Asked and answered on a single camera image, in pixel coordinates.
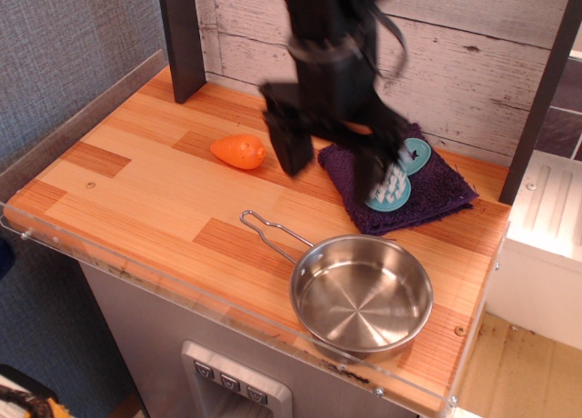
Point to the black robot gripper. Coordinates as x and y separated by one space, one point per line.
334 98

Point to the stainless steel pan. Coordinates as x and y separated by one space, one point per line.
357 295

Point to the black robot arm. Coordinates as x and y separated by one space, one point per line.
334 46

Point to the purple folded rag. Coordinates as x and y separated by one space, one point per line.
437 191

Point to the teal scrub brush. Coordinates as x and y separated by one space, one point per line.
394 191

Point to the orange toy carrot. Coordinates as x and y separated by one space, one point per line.
243 151

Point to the grey toy fridge cabinet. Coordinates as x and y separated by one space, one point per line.
149 330

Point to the silver dispenser button panel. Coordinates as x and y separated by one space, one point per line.
226 388

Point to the clear acrylic edge guard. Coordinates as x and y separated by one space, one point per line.
205 277

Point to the orange black object bottom left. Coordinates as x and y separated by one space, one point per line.
34 405

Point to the dark grey left post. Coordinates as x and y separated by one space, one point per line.
183 46

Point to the dark grey post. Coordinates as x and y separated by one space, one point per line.
556 63
183 46

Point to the dark grey right post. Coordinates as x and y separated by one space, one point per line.
556 63

